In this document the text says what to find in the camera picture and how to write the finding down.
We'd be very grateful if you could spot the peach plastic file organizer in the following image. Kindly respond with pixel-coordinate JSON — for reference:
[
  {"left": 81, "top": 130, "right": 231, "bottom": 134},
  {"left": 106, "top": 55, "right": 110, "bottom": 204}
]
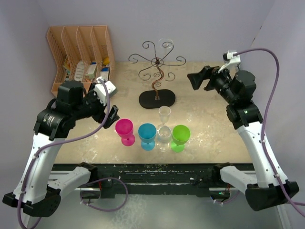
[{"left": 46, "top": 24, "right": 116, "bottom": 101}]

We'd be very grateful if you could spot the clear short wine glass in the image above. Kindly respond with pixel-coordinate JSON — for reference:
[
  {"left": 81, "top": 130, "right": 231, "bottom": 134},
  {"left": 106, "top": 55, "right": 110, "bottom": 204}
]
[{"left": 158, "top": 38, "right": 173, "bottom": 60}]

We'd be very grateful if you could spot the white medicine box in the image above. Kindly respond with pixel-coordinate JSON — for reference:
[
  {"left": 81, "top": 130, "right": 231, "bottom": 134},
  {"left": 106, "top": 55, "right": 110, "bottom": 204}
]
[{"left": 84, "top": 63, "right": 97, "bottom": 80}]

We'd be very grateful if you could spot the colourful booklet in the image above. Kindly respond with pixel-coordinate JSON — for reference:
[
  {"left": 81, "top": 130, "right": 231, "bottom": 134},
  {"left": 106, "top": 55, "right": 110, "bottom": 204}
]
[{"left": 63, "top": 56, "right": 71, "bottom": 81}]

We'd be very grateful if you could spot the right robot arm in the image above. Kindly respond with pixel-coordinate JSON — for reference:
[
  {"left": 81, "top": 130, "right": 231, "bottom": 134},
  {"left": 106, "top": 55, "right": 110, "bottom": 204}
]
[{"left": 187, "top": 66, "right": 299, "bottom": 211}]

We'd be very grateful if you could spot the green plastic wine glass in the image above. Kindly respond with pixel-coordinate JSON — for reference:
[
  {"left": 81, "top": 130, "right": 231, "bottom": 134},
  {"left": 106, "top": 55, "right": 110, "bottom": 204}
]
[{"left": 170, "top": 125, "right": 191, "bottom": 153}]

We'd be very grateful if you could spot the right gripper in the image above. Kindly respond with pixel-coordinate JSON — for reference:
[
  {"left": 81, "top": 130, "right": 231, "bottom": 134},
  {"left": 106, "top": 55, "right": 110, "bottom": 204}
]
[{"left": 187, "top": 63, "right": 236, "bottom": 104}]

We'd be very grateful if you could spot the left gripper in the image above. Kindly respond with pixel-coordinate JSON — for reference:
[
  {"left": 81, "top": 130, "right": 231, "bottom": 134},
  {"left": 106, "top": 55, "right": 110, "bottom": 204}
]
[{"left": 72, "top": 83, "right": 119, "bottom": 127}]

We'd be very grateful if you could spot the yellow small object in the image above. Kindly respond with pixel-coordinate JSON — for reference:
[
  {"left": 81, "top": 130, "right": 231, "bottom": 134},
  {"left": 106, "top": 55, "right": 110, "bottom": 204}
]
[{"left": 102, "top": 57, "right": 110, "bottom": 65}]

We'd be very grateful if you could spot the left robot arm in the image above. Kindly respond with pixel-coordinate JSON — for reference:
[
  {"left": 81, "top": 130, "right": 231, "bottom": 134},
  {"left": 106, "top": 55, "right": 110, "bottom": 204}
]
[{"left": 2, "top": 79, "right": 119, "bottom": 218}]

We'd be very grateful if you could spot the pink plastic wine glass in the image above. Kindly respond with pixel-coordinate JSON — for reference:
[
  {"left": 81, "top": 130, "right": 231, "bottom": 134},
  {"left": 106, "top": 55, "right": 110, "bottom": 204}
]
[{"left": 115, "top": 119, "right": 135, "bottom": 146}]

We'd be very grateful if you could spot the clear front wine glass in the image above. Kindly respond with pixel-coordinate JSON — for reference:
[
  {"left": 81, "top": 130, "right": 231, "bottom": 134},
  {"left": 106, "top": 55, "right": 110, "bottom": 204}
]
[{"left": 157, "top": 125, "right": 172, "bottom": 152}]

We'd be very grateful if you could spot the clear tall flute glass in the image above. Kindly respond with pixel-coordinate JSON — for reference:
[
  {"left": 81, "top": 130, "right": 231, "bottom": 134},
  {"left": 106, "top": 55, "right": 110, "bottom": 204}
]
[{"left": 158, "top": 106, "right": 171, "bottom": 128}]

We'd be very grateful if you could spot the blue plastic wine glass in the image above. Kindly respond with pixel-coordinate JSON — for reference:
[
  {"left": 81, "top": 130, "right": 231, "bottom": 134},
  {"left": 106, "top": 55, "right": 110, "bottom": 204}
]
[{"left": 138, "top": 123, "right": 157, "bottom": 151}]

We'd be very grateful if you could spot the white blister pack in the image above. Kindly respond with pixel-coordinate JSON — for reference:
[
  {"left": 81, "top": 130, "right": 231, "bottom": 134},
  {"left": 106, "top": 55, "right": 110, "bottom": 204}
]
[{"left": 74, "top": 61, "right": 84, "bottom": 82}]

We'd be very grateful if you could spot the blue white box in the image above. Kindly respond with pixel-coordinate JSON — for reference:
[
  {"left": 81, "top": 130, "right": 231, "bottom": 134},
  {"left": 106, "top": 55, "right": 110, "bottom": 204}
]
[{"left": 100, "top": 67, "right": 110, "bottom": 81}]

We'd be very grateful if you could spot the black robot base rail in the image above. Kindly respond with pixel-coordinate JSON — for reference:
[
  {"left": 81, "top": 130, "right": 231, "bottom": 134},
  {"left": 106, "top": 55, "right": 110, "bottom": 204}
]
[{"left": 40, "top": 163, "right": 277, "bottom": 198}]

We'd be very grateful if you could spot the metal wine glass rack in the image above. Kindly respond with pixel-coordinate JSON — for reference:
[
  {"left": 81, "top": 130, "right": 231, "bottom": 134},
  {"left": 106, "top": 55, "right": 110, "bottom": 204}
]
[{"left": 128, "top": 41, "right": 176, "bottom": 109}]

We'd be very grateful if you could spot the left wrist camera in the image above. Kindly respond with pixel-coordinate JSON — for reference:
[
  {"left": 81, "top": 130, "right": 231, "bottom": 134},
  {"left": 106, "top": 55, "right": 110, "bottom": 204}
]
[{"left": 93, "top": 77, "right": 118, "bottom": 106}]

